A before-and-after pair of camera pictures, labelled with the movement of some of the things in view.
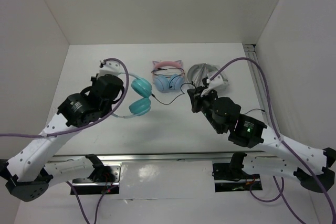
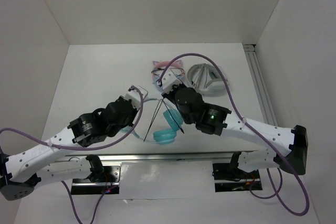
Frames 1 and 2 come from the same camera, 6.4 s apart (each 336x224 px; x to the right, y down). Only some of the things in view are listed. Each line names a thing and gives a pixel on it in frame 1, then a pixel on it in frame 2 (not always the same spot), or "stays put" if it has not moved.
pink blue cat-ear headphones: x=167 y=75 stays put
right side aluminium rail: x=251 y=51 stays put
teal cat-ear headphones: x=140 y=106 → x=174 y=124
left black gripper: x=94 y=80 → x=134 y=114
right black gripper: x=195 y=99 → x=170 y=93
